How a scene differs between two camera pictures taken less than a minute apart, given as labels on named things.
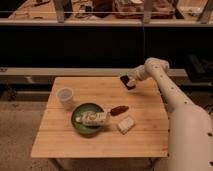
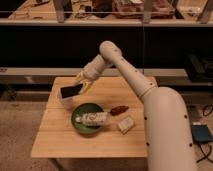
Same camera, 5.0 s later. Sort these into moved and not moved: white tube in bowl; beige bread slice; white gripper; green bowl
Moved: white gripper
Not moved: green bowl; beige bread slice; white tube in bowl
